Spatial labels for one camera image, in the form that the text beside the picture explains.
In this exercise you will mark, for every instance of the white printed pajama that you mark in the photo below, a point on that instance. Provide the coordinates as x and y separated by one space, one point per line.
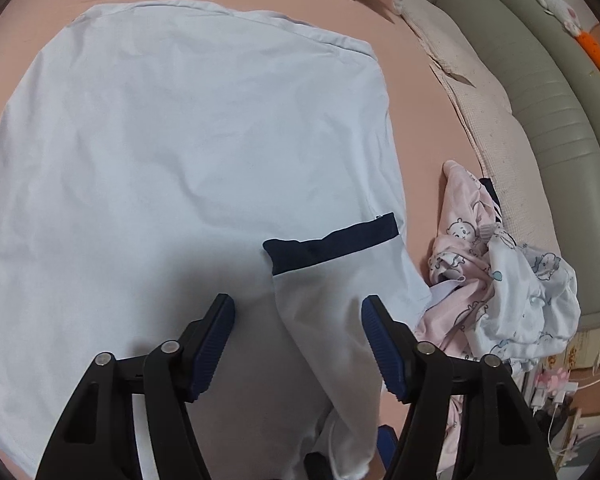
530 285

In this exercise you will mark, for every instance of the navy garment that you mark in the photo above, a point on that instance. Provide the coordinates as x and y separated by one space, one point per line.
490 195

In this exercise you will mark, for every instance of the grey-green padded sofa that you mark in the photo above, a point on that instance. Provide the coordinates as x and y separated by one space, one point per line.
555 125

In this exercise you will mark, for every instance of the beige blanket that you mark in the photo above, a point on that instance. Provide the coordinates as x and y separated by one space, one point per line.
490 125

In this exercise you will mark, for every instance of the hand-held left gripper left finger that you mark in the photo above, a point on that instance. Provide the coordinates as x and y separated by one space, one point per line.
215 345

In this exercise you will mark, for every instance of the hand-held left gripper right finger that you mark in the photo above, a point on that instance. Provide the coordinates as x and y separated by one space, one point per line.
385 355

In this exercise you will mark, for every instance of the orange carrot plush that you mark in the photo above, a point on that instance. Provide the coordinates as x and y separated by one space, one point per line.
592 46

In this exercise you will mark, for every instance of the pink printed pajama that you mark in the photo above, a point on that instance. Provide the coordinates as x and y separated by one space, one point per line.
460 200

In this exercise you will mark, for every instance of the white bunny plush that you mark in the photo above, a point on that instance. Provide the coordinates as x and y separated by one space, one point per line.
555 5

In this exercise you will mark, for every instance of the white T-shirt navy trim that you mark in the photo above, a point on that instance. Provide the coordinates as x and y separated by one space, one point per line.
180 160

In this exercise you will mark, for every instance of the pink bed sheet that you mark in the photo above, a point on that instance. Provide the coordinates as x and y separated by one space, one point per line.
415 85

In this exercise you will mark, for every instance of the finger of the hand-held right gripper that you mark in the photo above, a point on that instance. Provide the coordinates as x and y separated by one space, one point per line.
387 440
317 467

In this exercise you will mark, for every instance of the small pink toy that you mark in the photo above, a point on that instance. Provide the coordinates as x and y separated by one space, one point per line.
555 377

